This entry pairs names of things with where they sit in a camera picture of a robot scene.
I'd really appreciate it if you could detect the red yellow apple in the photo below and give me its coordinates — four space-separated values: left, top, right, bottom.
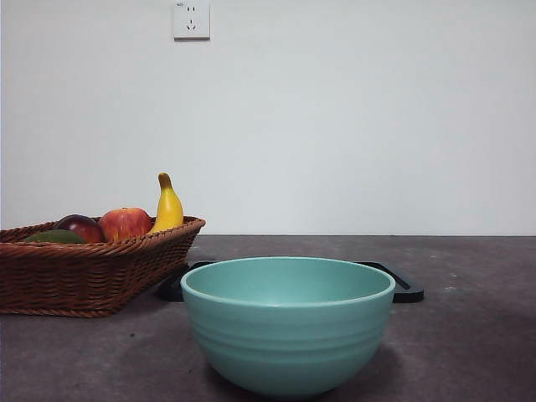
99 206 153 243

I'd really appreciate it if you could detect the dark red plum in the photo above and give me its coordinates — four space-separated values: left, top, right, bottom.
53 214 106 244

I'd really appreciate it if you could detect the white wall socket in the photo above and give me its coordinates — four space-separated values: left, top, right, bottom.
173 0 211 41

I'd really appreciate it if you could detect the yellow banana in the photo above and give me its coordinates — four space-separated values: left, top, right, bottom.
147 172 185 235

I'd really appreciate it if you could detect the green avocado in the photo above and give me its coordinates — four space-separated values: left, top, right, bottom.
23 229 87 245

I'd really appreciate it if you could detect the brown wicker basket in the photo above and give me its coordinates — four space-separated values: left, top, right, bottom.
0 215 207 318

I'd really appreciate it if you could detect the black rectangular tray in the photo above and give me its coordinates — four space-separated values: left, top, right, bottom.
155 260 425 303

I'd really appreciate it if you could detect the teal ribbed bowl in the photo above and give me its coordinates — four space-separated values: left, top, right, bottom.
179 256 396 397

